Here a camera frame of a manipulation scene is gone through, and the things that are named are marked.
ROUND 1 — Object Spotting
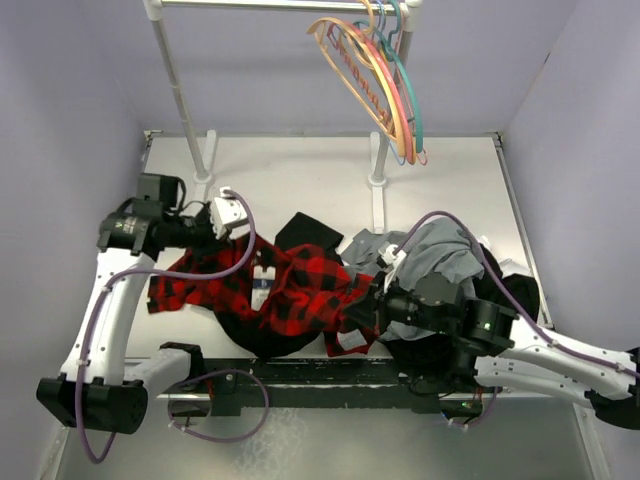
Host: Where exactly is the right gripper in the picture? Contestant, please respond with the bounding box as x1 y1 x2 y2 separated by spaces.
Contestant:
341 269 451 334

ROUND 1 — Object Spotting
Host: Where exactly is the red black plaid shirt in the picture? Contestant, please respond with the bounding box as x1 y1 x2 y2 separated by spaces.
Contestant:
147 236 377 358

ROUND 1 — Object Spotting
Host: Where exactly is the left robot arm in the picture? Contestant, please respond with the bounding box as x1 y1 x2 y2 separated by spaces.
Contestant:
36 173 215 434

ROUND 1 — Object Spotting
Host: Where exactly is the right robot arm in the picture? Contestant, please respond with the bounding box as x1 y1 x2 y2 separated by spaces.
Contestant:
343 274 639 430

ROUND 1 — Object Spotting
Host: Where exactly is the grey shirt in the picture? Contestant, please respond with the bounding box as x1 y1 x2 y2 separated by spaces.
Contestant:
339 217 487 343

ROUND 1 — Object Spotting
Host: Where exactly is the pink plastic hanger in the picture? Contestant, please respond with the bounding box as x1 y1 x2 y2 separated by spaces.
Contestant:
324 0 430 166

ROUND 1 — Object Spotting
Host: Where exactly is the yellow plastic hanger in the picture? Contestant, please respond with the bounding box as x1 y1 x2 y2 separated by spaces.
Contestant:
332 21 417 165

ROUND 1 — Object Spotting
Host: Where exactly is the teal plastic hanger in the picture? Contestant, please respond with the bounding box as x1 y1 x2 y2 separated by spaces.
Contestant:
373 0 427 165

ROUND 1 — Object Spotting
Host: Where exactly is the black garment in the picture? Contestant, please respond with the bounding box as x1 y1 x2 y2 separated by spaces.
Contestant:
209 212 350 359
381 245 540 374

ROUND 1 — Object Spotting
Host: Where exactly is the black garment right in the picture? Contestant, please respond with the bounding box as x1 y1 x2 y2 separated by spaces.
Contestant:
381 245 540 374

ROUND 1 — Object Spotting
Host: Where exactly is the white clothes rack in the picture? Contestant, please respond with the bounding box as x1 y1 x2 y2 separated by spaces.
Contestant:
144 1 390 234

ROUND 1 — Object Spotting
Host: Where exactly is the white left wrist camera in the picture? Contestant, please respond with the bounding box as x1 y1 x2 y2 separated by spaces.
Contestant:
210 187 249 239

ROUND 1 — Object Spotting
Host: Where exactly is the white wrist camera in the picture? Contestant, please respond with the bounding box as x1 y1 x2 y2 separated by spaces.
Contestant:
210 187 249 239
376 242 407 272

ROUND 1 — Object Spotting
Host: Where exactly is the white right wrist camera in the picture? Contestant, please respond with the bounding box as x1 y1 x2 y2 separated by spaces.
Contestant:
376 242 407 272

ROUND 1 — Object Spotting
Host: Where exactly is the aluminium front rail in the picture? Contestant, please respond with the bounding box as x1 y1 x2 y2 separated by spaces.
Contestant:
58 355 590 401

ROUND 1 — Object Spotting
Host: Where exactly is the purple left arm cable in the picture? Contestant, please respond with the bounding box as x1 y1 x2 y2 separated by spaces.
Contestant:
73 187 270 464

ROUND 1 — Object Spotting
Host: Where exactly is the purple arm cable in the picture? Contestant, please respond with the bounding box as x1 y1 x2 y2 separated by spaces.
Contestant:
73 187 270 464
394 210 640 430

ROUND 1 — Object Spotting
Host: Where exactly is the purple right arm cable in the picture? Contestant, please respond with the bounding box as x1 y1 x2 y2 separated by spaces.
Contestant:
394 210 640 430

